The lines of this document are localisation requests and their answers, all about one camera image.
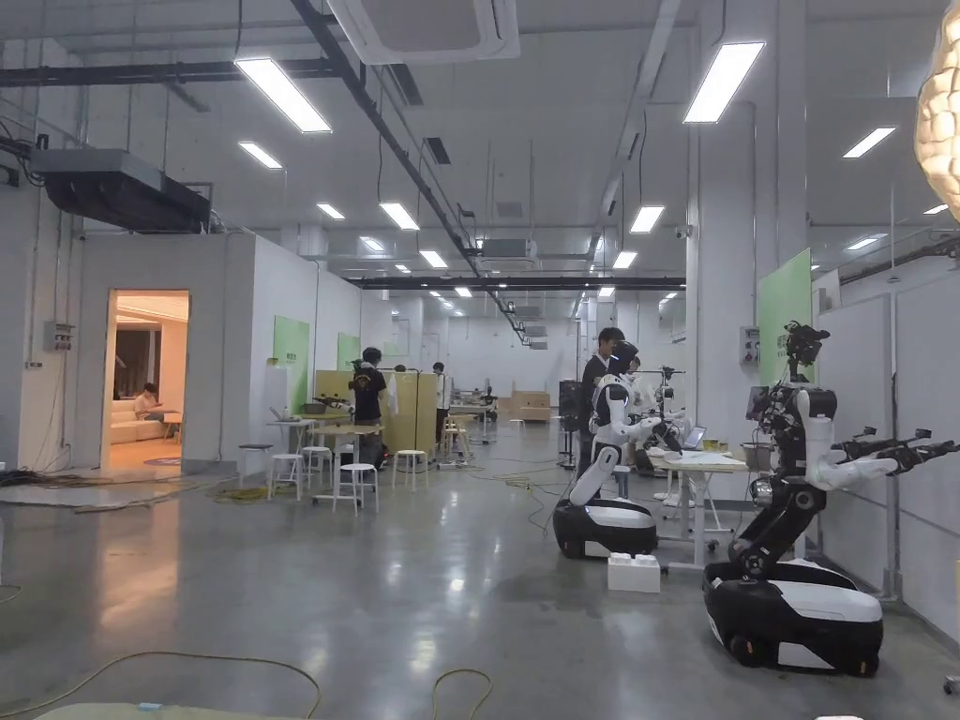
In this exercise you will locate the white humanoid robot, black base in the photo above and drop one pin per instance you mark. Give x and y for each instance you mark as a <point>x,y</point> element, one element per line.
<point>611,517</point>

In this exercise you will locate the white sofa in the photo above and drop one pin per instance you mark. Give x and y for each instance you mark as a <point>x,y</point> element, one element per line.
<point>131,429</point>

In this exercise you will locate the group of round stools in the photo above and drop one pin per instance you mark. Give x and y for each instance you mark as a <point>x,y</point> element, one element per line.
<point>355,470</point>

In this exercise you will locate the green sign board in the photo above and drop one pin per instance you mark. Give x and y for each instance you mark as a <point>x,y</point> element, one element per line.
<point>784,315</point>

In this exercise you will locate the white foam block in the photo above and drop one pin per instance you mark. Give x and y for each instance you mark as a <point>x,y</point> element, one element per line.
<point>634,574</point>

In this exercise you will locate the white and black wheeled robot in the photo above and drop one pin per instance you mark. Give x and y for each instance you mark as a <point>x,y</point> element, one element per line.
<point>795,607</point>

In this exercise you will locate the grey electrical box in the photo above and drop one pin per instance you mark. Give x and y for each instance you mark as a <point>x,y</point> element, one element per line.
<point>60,336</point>

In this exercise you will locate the bed with pale green sheet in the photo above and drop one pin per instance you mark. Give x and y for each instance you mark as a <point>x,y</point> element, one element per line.
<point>187,712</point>

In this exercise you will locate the pale yellow wooden cabinet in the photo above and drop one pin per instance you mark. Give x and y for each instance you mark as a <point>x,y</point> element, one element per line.
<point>409,409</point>

